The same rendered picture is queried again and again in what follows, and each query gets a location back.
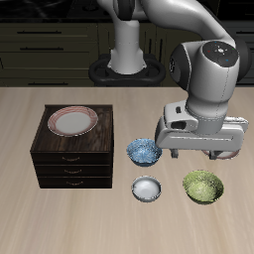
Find dark wooden cabinet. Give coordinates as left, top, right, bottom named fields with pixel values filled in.
left=30, top=104, right=115, bottom=190

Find green bowl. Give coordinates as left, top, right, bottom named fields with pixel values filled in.
left=182, top=170, right=225, bottom=205

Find blue patterned bowl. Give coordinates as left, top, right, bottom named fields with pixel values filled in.
left=125, top=138, right=164, bottom=168

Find white plate with red rim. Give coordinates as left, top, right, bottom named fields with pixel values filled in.
left=47, top=105, right=99, bottom=138
left=201, top=149, right=241, bottom=161

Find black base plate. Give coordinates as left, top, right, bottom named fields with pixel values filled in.
left=87, top=53, right=167, bottom=84

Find small white fluted dish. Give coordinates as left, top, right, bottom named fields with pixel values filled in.
left=131, top=175, right=163, bottom=203

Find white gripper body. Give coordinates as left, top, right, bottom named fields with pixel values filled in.
left=154, top=115, right=250, bottom=153

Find dark kitchen cupboards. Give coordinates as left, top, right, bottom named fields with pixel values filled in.
left=0, top=0, right=254, bottom=87

